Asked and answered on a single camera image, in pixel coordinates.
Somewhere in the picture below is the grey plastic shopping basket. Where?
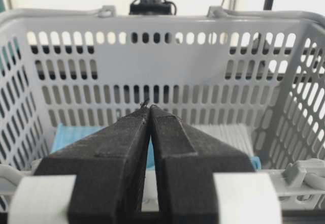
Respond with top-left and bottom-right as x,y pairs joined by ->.
1,6 -> 324,223

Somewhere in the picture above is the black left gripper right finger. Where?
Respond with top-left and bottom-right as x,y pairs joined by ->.
150,104 -> 282,224

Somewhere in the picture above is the black stand behind basket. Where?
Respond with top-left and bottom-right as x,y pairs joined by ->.
129,0 -> 177,15

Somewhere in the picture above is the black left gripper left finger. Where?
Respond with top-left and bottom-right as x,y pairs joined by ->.
7,105 -> 151,224

